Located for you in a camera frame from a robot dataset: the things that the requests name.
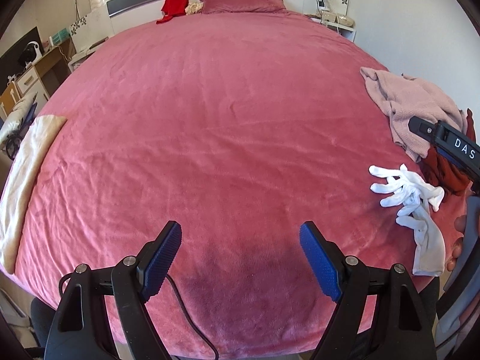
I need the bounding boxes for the dark red fleece jacket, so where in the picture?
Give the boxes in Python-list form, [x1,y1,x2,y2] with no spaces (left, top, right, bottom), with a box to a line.
[421,108,478,196]

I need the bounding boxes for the white cotton gloves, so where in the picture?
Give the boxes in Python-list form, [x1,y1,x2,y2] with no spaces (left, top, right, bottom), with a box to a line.
[368,164,446,277]

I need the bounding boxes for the person right hand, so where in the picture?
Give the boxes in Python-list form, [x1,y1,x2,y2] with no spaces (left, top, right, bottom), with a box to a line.
[446,214,466,272]

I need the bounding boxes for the light pink sweater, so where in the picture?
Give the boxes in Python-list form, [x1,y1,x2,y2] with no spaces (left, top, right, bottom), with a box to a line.
[360,67,467,163]

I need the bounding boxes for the cream folded blanket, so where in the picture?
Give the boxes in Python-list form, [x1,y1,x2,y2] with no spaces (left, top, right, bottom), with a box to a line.
[1,115,67,275]

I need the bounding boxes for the white bedside table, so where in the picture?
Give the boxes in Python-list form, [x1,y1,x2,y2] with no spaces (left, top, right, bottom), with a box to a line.
[307,10,356,42]

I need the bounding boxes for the pink bed blanket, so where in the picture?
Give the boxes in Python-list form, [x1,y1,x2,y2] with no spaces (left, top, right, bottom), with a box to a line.
[11,12,418,359]

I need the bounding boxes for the wooden desk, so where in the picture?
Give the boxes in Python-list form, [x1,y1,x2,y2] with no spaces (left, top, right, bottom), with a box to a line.
[1,38,76,120]

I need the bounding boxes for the pink pillow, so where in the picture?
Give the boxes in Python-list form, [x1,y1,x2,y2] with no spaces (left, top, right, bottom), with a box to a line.
[199,0,287,14]

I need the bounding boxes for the black monitor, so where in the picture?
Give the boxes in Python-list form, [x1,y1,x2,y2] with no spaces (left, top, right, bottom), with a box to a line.
[0,27,44,88]

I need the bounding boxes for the white headphones on stand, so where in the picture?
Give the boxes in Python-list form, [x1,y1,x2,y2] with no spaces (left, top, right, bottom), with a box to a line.
[21,41,42,67]

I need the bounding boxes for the teal box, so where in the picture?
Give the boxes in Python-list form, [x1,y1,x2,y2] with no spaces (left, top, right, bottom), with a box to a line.
[49,28,71,47]

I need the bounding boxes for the beige plush toy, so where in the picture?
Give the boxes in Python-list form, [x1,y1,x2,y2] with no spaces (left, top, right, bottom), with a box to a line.
[185,2,203,16]

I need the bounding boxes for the black cable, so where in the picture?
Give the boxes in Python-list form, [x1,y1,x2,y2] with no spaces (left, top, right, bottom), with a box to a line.
[58,272,221,360]

